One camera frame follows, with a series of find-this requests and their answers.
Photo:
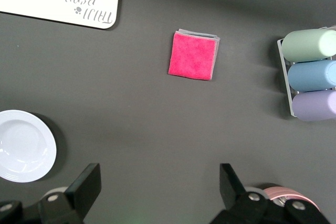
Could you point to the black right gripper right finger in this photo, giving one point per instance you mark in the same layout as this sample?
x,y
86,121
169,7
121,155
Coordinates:
x,y
232,190

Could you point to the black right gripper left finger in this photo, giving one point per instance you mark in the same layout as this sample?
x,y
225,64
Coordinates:
x,y
84,190

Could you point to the white round plate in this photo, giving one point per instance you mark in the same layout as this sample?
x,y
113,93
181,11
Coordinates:
x,y
23,145

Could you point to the pink bowl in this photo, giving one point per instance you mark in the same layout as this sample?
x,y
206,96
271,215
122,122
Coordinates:
x,y
283,191

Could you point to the pale purple cylindrical cup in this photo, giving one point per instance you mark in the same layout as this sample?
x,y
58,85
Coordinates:
x,y
312,106

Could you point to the pale blue cylindrical cup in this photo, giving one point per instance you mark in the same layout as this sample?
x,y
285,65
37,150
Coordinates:
x,y
307,75

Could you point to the pink folded cloth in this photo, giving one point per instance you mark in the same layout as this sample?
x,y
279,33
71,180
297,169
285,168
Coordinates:
x,y
193,56

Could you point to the pale green cylindrical cup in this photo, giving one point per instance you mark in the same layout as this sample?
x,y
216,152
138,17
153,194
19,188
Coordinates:
x,y
304,45

